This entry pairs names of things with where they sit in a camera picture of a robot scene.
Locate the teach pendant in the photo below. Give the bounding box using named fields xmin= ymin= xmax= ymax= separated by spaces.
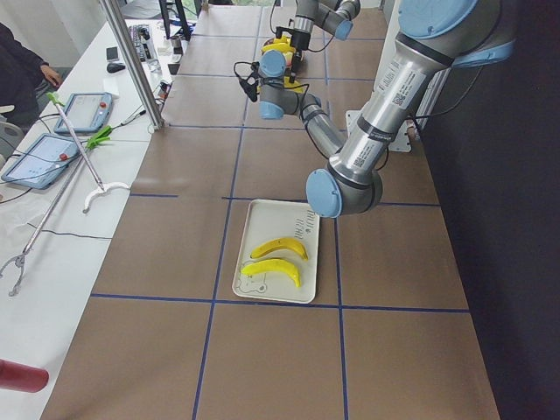
xmin=52 ymin=92 xmax=113 ymax=135
xmin=1 ymin=133 xmax=79 ymax=190

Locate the metal cup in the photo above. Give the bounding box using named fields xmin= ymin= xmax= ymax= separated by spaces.
xmin=170 ymin=36 xmax=183 ymax=54

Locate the black computer mouse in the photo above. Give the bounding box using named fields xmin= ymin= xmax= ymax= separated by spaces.
xmin=106 ymin=62 xmax=126 ymax=74

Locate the green clip tool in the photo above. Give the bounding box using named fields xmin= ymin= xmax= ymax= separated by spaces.
xmin=86 ymin=125 xmax=113 ymax=151

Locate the teach pendant near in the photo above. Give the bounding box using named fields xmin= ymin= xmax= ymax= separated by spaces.
xmin=1 ymin=133 xmax=79 ymax=190

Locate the white bear tray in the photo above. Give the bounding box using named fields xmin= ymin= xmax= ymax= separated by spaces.
xmin=232 ymin=199 xmax=320 ymax=304

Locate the person at desk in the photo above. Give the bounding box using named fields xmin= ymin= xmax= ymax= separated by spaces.
xmin=1 ymin=24 xmax=63 ymax=132

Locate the yellow banana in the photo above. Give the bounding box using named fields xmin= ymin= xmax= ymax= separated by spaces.
xmin=250 ymin=237 xmax=309 ymax=261
xmin=261 ymin=40 xmax=294 ymax=54
xmin=240 ymin=258 xmax=301 ymax=288

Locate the long reacher grabber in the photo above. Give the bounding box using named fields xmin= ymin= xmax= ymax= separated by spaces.
xmin=47 ymin=93 xmax=130 ymax=214

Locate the red cylinder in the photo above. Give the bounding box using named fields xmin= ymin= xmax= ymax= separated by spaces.
xmin=0 ymin=360 xmax=49 ymax=393

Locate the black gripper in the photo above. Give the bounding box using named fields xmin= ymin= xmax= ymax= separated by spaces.
xmin=288 ymin=29 xmax=309 ymax=83

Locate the keyboard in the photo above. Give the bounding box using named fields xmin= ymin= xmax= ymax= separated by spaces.
xmin=129 ymin=24 xmax=158 ymax=62

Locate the teach pendant far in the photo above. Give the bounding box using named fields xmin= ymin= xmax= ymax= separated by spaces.
xmin=52 ymin=92 xmax=113 ymax=135

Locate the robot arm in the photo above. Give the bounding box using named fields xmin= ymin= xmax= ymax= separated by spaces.
xmin=287 ymin=0 xmax=361 ymax=82
xmin=252 ymin=0 xmax=519 ymax=218

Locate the aluminium frame post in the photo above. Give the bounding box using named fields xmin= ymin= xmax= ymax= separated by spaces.
xmin=99 ymin=0 xmax=165 ymax=131

